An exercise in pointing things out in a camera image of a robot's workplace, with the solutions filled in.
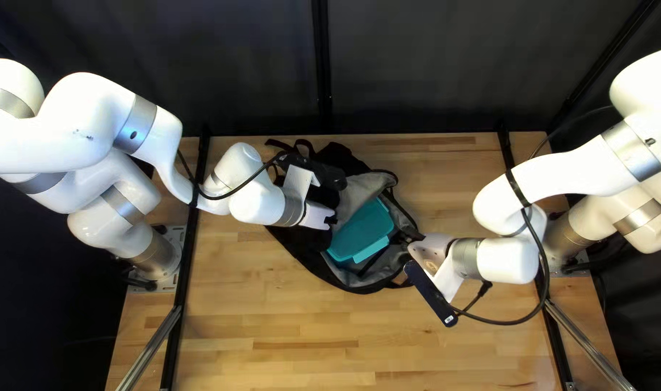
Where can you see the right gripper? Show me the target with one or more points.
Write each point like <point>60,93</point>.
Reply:
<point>433,252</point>

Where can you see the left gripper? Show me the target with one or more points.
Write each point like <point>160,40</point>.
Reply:
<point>315,214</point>

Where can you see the black backpack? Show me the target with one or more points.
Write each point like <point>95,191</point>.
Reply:
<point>308,255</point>

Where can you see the translucent teal lunch box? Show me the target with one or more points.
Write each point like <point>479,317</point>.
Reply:
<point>360,233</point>

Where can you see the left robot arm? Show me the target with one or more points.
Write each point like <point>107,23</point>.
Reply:
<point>80,141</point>

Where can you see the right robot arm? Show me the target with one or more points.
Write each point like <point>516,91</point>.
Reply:
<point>569,174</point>

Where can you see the silver mounting plate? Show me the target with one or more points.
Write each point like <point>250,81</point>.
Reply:
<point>577,260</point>
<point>173,239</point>

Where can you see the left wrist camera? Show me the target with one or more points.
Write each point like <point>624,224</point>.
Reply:
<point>325,172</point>

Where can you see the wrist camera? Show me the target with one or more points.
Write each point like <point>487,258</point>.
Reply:
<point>431,296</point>
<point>325,172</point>

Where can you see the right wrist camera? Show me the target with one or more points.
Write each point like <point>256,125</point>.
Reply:
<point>431,296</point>

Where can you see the black frame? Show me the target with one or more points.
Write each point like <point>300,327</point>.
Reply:
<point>320,54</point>

